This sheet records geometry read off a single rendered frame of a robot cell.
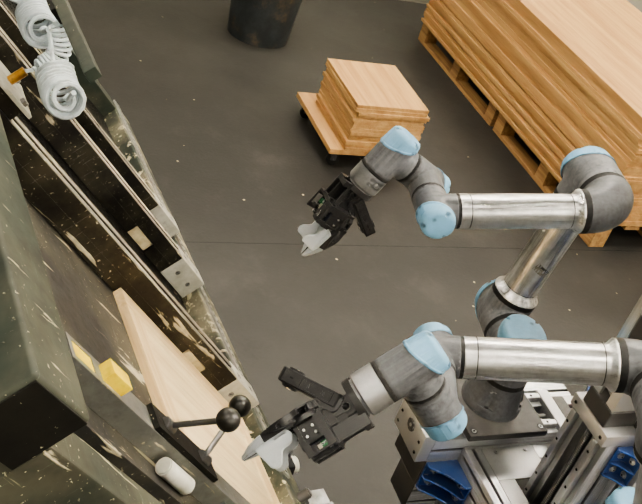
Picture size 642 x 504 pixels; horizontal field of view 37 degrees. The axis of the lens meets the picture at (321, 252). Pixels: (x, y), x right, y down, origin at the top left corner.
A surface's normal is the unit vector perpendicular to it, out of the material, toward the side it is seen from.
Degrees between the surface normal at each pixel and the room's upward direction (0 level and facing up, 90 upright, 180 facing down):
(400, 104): 0
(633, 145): 90
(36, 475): 90
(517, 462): 0
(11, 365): 40
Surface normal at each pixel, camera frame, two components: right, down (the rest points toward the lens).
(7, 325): -0.36, -0.58
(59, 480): 0.38, 0.62
